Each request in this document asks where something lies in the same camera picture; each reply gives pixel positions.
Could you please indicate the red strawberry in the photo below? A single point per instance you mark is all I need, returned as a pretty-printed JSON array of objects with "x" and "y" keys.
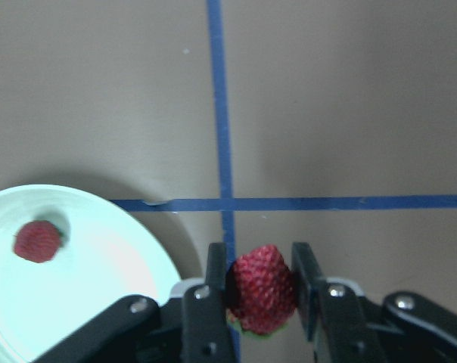
[{"x": 260, "y": 293}]

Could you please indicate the strawberry with green top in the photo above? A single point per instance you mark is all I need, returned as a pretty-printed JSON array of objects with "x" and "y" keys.
[{"x": 37, "y": 241}]

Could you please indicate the light green plate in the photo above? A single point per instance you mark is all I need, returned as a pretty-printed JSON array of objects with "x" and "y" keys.
[{"x": 105, "y": 255}]

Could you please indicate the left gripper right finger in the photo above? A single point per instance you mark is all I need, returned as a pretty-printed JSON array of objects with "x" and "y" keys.
[{"x": 331, "y": 313}]

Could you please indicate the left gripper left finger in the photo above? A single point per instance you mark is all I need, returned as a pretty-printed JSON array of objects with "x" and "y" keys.
[{"x": 206, "y": 336}]

